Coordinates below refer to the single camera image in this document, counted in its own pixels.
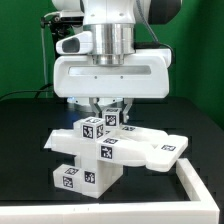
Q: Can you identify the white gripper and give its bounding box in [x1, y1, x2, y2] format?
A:
[54, 49, 171, 122]

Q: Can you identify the white tagged cube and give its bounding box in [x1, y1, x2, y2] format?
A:
[81, 117, 105, 140]
[102, 108, 121, 128]

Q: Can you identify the white chair back frame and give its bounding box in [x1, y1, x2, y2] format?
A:
[49, 125, 188, 172]

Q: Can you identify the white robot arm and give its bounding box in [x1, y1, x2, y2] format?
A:
[52, 0, 182, 120]

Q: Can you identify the white U-shaped fence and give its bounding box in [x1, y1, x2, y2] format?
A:
[0, 158, 220, 224]

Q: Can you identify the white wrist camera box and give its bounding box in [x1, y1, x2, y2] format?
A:
[56, 31, 93, 55]

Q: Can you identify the black cable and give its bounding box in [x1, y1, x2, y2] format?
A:
[0, 81, 58, 102]

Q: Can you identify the grey mounted camera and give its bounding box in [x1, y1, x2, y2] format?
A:
[59, 10, 84, 18]

